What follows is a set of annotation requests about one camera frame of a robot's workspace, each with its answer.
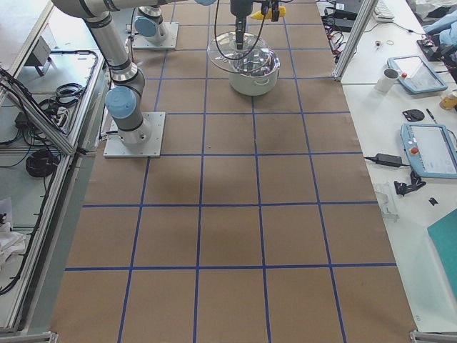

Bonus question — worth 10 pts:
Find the near blue teach pendant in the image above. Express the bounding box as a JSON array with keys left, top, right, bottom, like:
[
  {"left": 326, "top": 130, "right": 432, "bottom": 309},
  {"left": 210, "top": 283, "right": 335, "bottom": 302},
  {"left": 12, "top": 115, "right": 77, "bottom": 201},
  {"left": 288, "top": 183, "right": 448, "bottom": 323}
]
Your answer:
[{"left": 400, "top": 123, "right": 456, "bottom": 179}]

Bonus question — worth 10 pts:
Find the clear plastic holder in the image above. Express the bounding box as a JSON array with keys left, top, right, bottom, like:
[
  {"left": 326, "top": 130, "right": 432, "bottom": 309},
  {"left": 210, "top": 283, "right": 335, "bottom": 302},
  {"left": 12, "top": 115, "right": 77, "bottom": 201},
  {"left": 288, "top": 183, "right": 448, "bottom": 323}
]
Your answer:
[{"left": 373, "top": 183, "right": 399, "bottom": 222}]

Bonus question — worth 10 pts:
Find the aluminium frame post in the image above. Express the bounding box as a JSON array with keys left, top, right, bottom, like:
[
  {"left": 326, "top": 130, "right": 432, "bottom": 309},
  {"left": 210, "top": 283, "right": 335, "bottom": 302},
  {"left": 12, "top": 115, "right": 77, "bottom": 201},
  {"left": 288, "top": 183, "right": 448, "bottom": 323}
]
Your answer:
[{"left": 333, "top": 0, "right": 377, "bottom": 81}]

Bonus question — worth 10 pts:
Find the black power adapter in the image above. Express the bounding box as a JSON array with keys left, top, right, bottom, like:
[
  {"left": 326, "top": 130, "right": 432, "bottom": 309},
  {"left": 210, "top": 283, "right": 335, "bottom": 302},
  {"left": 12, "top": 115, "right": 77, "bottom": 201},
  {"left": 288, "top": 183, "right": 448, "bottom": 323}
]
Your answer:
[{"left": 375, "top": 153, "right": 403, "bottom": 167}]

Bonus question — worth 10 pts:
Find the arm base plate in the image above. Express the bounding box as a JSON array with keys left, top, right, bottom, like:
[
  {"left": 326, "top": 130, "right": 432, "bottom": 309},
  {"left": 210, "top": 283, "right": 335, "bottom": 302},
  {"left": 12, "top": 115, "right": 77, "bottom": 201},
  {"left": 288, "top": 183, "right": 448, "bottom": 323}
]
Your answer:
[
  {"left": 133, "top": 19, "right": 179, "bottom": 50},
  {"left": 104, "top": 112, "right": 166, "bottom": 158}
]

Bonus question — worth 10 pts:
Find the far blue teach pendant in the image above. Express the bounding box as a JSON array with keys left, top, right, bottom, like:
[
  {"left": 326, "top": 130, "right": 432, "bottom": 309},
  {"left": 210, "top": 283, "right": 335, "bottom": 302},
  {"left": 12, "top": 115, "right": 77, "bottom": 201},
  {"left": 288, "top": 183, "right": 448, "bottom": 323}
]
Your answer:
[{"left": 387, "top": 55, "right": 448, "bottom": 94}]

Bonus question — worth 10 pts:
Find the teal board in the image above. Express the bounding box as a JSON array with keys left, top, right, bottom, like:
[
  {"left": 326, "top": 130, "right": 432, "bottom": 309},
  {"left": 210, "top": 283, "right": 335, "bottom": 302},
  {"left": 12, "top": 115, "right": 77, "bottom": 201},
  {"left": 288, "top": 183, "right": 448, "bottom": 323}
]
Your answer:
[{"left": 428, "top": 209, "right": 457, "bottom": 294}]

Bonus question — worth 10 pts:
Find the blue teach pendant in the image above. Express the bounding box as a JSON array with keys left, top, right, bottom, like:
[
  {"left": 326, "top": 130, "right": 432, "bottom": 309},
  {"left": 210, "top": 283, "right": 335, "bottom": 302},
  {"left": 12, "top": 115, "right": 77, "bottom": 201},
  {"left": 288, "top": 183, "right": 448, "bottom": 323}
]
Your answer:
[
  {"left": 400, "top": 123, "right": 456, "bottom": 179},
  {"left": 387, "top": 55, "right": 448, "bottom": 94}
]

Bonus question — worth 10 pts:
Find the black pen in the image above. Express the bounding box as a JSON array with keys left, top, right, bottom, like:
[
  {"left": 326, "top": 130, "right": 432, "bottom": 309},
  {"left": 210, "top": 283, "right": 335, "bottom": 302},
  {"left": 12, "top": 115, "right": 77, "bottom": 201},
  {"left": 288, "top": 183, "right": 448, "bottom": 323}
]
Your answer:
[{"left": 426, "top": 109, "right": 438, "bottom": 125}]

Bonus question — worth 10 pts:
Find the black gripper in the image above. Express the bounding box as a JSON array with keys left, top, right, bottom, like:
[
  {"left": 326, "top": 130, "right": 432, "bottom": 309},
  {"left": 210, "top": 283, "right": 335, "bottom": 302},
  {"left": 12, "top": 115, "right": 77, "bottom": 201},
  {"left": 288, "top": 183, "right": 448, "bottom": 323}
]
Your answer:
[
  {"left": 230, "top": 0, "right": 253, "bottom": 49},
  {"left": 260, "top": 0, "right": 279, "bottom": 21}
]

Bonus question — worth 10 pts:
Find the white mug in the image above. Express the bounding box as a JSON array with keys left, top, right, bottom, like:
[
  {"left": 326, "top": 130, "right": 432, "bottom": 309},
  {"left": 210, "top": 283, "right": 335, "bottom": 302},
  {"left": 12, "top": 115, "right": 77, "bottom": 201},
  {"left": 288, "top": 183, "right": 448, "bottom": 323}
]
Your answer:
[{"left": 374, "top": 68, "right": 399, "bottom": 94}]

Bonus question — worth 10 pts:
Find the pale green cooking pot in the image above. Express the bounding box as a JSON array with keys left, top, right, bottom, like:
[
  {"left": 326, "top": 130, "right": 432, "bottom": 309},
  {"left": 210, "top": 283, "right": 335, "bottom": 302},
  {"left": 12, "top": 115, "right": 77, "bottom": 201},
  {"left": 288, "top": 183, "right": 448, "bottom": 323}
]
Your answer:
[{"left": 228, "top": 49, "right": 281, "bottom": 96}]

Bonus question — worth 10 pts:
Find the yellow corn cob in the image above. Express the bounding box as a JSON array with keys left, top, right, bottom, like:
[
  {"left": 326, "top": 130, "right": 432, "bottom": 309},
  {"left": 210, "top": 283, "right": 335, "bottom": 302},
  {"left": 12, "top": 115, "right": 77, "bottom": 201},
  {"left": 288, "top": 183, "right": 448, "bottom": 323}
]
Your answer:
[{"left": 250, "top": 6, "right": 286, "bottom": 21}]

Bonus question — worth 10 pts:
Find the black cable coil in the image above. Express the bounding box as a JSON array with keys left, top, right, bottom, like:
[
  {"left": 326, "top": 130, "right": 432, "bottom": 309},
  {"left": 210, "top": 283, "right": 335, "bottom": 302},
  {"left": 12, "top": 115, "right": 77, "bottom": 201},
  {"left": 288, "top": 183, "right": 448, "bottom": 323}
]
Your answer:
[{"left": 25, "top": 148, "right": 59, "bottom": 178}]

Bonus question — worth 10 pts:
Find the glass pot lid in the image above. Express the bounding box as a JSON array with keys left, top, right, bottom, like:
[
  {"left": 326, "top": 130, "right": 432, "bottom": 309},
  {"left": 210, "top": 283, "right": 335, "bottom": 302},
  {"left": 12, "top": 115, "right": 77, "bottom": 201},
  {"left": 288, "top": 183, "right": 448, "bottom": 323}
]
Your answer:
[{"left": 207, "top": 31, "right": 274, "bottom": 76}]

